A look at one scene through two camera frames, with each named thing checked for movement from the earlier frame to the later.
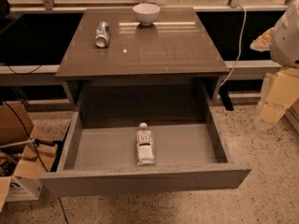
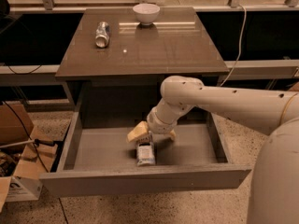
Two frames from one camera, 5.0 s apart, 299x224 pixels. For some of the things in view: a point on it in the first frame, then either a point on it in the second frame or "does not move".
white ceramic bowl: (146, 13) does not move
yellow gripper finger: (263, 42) to (172, 134)
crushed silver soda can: (102, 35) does not move
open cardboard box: (23, 167) does not move
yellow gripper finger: (283, 91) to (140, 131)
